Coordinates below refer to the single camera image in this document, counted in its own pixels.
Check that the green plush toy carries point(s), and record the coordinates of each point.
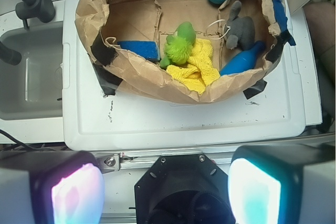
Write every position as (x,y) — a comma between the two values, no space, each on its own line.
(178,47)

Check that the brown paper bag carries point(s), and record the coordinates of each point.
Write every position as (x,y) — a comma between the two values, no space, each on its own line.
(102,23)

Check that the black faucet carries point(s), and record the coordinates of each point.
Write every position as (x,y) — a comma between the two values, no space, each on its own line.
(42,9)

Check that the grey plush elephant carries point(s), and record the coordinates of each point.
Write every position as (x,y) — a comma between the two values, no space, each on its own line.
(240,31)

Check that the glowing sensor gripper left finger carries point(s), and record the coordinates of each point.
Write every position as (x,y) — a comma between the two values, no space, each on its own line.
(51,187)

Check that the white plastic cooler lid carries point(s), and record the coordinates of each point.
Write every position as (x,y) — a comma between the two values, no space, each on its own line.
(93,121)

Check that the yellow microfibre cloth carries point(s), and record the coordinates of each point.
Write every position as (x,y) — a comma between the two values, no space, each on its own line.
(199,72)

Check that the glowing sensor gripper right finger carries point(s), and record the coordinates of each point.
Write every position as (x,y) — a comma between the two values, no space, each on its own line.
(284,183)

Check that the blue plastic bottle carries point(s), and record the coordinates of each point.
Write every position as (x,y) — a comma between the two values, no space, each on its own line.
(245,60)

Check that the grey sink basin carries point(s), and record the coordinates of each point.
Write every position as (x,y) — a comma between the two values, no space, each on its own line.
(33,88)

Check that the aluminium frame rail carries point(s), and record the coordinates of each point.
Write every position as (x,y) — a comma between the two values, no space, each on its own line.
(112,161)

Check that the blue sponge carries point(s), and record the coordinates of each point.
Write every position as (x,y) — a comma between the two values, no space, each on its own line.
(145,49)

